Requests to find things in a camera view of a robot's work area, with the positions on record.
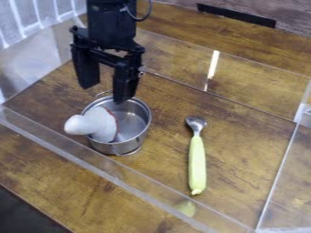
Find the white toy mushroom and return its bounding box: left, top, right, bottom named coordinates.
left=65, top=106, right=118, bottom=143

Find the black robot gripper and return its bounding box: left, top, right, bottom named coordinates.
left=70, top=0, right=146, bottom=104

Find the clear acrylic enclosure wall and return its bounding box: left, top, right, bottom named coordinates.
left=0, top=0, right=311, bottom=233

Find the black strip on table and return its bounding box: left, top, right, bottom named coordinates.
left=197, top=3, right=278, bottom=28

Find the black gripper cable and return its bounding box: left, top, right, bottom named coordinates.
left=121, top=0, right=155, bottom=23

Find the small steel pot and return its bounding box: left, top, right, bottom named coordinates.
left=82, top=90, right=153, bottom=157

